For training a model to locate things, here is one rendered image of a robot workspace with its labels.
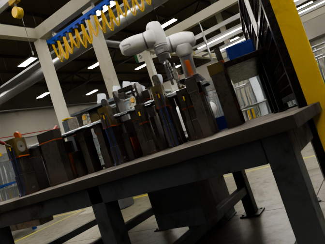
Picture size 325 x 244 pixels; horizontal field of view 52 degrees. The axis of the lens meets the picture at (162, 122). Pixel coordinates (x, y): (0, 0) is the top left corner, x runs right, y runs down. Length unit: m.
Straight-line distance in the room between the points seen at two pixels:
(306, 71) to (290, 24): 0.20
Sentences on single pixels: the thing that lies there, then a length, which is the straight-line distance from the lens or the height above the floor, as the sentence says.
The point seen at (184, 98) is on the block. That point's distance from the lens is 1.76.
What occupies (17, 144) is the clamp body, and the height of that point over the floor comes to 1.01.
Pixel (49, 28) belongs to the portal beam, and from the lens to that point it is 6.45.
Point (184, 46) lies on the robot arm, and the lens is 2.59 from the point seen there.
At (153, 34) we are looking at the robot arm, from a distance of 2.05.
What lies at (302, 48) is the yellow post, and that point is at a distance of 1.47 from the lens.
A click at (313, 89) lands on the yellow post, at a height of 0.75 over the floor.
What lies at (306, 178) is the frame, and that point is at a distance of 1.05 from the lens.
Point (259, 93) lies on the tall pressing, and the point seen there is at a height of 1.16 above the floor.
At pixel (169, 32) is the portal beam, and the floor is 3.40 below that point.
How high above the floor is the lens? 0.73
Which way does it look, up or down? 4 degrees up
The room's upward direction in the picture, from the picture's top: 18 degrees counter-clockwise
